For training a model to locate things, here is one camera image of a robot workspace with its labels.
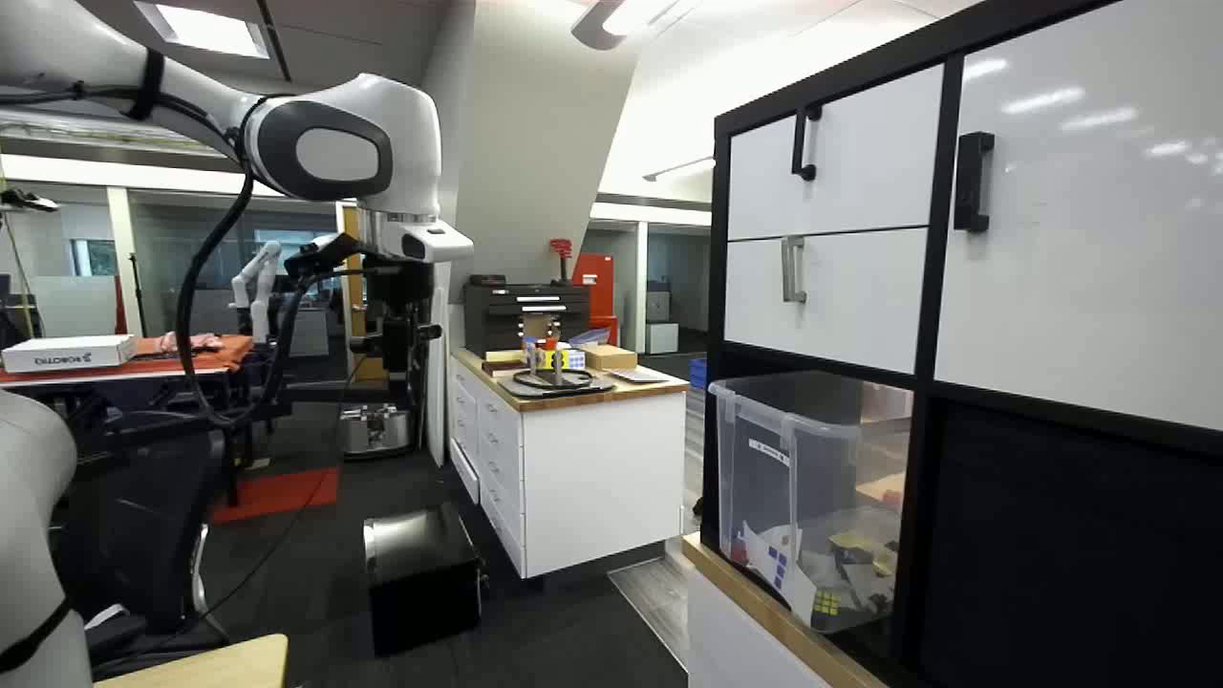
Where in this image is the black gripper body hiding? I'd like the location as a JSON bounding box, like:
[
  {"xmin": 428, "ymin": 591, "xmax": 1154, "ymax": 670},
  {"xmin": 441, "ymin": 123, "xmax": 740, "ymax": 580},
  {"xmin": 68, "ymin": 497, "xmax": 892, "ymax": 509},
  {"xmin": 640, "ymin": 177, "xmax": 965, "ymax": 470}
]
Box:
[{"xmin": 362, "ymin": 256, "xmax": 446, "ymax": 347}]

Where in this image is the clear plastic storage box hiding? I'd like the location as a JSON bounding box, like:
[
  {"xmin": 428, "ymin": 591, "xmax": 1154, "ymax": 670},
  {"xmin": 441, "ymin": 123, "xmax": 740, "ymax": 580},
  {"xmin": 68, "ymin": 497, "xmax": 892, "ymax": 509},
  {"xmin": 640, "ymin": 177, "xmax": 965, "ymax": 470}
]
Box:
[{"xmin": 702, "ymin": 367, "xmax": 918, "ymax": 642}]

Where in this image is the small wooden box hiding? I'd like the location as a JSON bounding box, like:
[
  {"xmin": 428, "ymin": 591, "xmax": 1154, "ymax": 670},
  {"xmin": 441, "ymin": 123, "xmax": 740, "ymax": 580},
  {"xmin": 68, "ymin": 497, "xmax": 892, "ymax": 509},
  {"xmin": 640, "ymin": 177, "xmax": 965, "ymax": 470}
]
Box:
[{"xmin": 582, "ymin": 342, "xmax": 642, "ymax": 374}]

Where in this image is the black box on floor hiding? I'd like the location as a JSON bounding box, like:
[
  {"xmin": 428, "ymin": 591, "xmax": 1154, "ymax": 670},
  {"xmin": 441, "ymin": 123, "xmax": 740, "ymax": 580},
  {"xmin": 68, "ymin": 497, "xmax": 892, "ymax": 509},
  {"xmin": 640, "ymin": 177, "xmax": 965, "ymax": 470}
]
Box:
[{"xmin": 358, "ymin": 503, "xmax": 489, "ymax": 663}]

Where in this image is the flat white box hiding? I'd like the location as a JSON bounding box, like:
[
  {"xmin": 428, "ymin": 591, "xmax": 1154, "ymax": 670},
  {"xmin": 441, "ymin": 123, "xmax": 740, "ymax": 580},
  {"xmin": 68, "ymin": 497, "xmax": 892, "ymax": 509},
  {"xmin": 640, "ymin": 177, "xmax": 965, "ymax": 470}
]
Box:
[{"xmin": 0, "ymin": 333, "xmax": 140, "ymax": 377}]

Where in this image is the black shelf unit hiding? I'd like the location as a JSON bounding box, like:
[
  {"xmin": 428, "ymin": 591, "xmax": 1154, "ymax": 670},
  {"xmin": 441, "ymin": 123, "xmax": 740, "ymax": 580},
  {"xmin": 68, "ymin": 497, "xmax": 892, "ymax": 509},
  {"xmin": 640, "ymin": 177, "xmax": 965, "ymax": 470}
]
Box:
[{"xmin": 696, "ymin": 0, "xmax": 1223, "ymax": 688}]

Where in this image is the wooden door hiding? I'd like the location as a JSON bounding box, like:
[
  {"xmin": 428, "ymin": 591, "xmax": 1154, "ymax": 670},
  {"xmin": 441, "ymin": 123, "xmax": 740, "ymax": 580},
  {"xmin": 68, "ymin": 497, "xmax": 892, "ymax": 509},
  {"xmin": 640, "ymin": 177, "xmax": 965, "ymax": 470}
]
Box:
[{"xmin": 331, "ymin": 200, "xmax": 390, "ymax": 393}]

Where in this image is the metal pot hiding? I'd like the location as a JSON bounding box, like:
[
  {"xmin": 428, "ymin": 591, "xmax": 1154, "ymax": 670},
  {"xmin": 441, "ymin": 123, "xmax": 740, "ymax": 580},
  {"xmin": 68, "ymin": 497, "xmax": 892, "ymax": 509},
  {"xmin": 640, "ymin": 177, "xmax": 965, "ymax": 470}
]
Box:
[{"xmin": 331, "ymin": 396, "xmax": 421, "ymax": 464}]

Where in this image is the black printer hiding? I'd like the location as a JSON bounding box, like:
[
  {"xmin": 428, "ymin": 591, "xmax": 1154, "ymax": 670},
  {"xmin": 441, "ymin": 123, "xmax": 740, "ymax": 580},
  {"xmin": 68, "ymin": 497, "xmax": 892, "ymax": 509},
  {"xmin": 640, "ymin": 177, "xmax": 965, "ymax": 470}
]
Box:
[{"xmin": 460, "ymin": 270, "xmax": 591, "ymax": 357}]

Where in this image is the stack of plates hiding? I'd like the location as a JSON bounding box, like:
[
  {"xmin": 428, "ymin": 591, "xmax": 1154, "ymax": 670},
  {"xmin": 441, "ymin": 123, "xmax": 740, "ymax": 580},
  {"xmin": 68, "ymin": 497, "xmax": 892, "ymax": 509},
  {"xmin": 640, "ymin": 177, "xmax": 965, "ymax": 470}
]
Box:
[{"xmin": 503, "ymin": 365, "xmax": 621, "ymax": 402}]

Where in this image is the red floor mat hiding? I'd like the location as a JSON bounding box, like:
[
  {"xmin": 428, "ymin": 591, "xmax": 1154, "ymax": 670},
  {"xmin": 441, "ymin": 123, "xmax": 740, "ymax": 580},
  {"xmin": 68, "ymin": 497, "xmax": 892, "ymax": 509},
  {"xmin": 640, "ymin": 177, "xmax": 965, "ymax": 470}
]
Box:
[{"xmin": 207, "ymin": 464, "xmax": 343, "ymax": 531}]

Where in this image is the red appliance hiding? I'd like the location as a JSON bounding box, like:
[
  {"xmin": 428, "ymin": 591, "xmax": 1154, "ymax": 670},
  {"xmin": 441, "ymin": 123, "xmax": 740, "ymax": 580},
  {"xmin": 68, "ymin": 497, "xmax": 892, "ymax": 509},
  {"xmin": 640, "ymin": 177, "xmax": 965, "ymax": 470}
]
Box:
[{"xmin": 546, "ymin": 232, "xmax": 622, "ymax": 347}]

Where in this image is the white cabinet with wooden top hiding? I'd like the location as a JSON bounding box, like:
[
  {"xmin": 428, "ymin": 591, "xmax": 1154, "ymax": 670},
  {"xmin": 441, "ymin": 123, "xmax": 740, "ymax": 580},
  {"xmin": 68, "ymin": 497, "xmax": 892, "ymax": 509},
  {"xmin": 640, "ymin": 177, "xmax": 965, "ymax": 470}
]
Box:
[{"xmin": 442, "ymin": 347, "xmax": 696, "ymax": 585}]

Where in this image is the red table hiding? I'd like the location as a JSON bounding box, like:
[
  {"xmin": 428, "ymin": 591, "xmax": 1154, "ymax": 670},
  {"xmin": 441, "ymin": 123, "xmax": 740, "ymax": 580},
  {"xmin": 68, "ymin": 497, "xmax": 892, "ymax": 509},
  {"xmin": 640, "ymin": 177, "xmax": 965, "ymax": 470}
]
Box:
[{"xmin": 0, "ymin": 333, "xmax": 261, "ymax": 509}]

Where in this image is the black office chair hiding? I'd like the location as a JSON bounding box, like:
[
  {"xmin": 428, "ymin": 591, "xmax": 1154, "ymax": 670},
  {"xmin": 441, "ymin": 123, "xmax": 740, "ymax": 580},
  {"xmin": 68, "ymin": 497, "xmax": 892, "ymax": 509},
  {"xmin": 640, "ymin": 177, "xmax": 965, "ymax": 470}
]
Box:
[{"xmin": 55, "ymin": 413, "xmax": 235, "ymax": 635}]

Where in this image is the square ceiling light panel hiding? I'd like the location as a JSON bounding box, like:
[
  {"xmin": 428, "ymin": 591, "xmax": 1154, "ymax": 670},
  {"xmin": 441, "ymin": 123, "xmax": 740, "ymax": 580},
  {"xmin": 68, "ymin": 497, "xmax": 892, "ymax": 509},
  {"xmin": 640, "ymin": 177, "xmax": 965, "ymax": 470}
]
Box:
[{"xmin": 148, "ymin": 0, "xmax": 274, "ymax": 66}]

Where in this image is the light wooden table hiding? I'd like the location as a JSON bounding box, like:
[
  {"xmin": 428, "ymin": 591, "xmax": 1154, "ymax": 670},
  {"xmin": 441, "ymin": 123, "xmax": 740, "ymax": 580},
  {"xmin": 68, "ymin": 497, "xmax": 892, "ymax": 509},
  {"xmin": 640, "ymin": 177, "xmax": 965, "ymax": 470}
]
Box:
[{"xmin": 88, "ymin": 630, "xmax": 295, "ymax": 688}]

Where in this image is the long ceiling light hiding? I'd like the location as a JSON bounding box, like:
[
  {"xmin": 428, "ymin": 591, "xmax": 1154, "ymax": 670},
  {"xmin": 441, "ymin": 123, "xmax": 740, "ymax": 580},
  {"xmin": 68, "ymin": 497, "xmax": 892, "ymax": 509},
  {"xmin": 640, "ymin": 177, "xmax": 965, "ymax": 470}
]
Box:
[{"xmin": 570, "ymin": 0, "xmax": 683, "ymax": 54}]

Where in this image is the white carton with blue print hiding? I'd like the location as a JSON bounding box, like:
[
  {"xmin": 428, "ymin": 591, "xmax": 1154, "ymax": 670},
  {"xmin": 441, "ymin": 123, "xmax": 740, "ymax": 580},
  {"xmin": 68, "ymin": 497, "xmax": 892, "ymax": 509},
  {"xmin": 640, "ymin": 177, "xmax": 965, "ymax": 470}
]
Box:
[{"xmin": 740, "ymin": 528, "xmax": 822, "ymax": 624}]

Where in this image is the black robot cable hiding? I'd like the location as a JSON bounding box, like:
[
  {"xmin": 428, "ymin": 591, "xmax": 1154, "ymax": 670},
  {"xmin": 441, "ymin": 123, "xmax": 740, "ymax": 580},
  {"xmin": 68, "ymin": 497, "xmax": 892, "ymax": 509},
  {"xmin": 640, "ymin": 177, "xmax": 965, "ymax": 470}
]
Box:
[{"xmin": 0, "ymin": 51, "xmax": 376, "ymax": 435}]

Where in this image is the white drawer with silver handle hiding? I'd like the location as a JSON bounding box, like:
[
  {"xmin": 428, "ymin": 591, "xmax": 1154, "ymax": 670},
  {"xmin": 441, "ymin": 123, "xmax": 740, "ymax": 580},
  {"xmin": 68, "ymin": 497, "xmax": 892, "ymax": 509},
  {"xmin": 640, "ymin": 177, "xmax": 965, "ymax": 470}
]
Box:
[{"xmin": 723, "ymin": 226, "xmax": 932, "ymax": 377}]

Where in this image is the white drawer with black handle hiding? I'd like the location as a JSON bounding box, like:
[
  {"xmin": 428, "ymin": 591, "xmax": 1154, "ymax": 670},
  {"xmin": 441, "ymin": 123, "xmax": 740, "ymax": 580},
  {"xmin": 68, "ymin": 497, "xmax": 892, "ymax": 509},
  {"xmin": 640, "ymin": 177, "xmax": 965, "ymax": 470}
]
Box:
[{"xmin": 723, "ymin": 63, "xmax": 949, "ymax": 245}]

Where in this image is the white door with black handle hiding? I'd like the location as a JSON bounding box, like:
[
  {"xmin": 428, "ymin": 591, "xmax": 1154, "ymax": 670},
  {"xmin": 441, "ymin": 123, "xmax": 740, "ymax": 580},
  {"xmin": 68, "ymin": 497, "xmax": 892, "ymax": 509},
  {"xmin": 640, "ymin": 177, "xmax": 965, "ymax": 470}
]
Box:
[{"xmin": 932, "ymin": 0, "xmax": 1223, "ymax": 435}]

